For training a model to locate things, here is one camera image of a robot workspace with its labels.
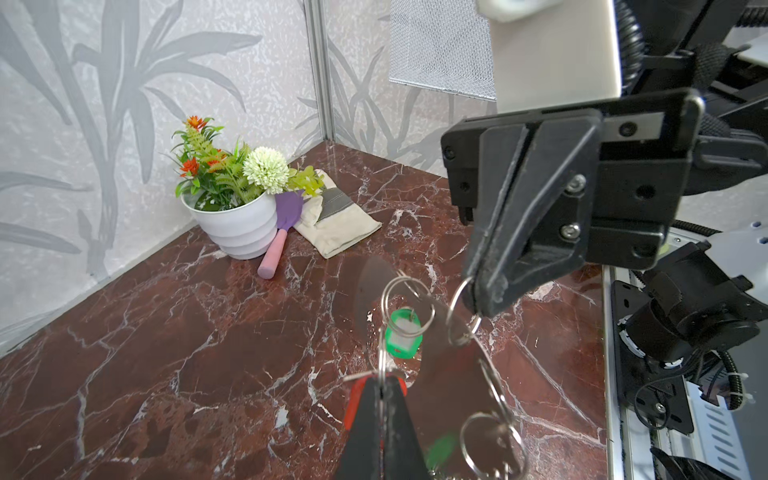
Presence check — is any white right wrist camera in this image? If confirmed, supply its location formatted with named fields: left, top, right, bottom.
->
left=476, top=0, right=622, bottom=113

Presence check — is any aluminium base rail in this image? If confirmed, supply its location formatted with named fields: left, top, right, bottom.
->
left=602, top=227, right=768, bottom=480

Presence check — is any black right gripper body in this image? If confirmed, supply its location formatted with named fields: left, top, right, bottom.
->
left=440, top=88, right=704, bottom=266

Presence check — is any red tag key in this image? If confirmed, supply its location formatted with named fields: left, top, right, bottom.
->
left=341, top=326, right=409, bottom=433

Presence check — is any green key tag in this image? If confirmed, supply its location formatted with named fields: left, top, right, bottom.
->
left=385, top=308, right=423, bottom=360

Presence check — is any white wire mesh basket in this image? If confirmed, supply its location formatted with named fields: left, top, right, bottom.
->
left=389, top=0, right=496, bottom=101

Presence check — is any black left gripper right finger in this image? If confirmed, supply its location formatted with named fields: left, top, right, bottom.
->
left=382, top=377, right=431, bottom=480

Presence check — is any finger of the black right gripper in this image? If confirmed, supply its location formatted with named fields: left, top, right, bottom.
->
left=470, top=110, right=602, bottom=317
left=465, top=123, right=529, bottom=294

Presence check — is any white flower pot with plant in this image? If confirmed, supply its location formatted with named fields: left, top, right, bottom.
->
left=172, top=116, right=325, bottom=260

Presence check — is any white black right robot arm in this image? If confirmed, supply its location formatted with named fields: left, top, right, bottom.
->
left=441, top=1, right=767, bottom=317

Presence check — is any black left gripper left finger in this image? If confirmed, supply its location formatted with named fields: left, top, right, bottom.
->
left=333, top=375, right=381, bottom=480

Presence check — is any beige grey garden glove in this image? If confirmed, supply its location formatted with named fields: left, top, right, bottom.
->
left=294, top=170, right=382, bottom=259

